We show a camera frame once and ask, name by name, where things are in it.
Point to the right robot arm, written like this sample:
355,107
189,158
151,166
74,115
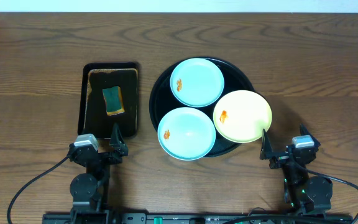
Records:
307,195

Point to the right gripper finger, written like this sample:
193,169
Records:
266,149
304,131

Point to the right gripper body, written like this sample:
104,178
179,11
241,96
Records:
280,160

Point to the light blue plate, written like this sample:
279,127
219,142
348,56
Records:
196,82
186,134

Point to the green and yellow sponge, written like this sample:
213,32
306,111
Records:
113,100

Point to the black rectangular water tray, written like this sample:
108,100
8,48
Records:
92,114

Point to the yellow plate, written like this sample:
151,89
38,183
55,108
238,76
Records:
242,116

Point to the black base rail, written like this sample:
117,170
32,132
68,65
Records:
142,218

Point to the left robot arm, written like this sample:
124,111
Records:
90,189

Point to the black round tray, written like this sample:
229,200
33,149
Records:
162,99

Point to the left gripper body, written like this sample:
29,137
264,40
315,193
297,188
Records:
103,156

